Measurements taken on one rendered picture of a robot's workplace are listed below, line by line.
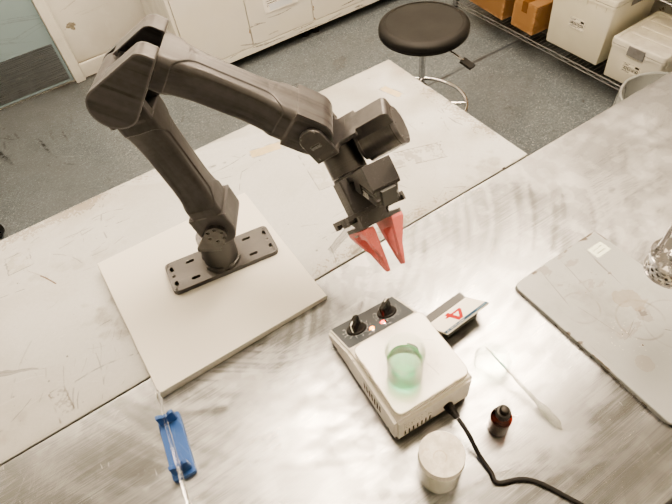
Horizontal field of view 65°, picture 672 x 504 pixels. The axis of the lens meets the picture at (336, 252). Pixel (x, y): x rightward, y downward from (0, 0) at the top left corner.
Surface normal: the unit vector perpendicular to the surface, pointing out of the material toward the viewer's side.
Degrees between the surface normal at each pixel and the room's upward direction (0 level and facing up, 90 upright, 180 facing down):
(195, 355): 2
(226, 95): 88
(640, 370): 0
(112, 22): 90
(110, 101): 91
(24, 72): 90
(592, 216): 0
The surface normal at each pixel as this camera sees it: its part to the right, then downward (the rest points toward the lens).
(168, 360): -0.05, -0.61
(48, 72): 0.55, 0.62
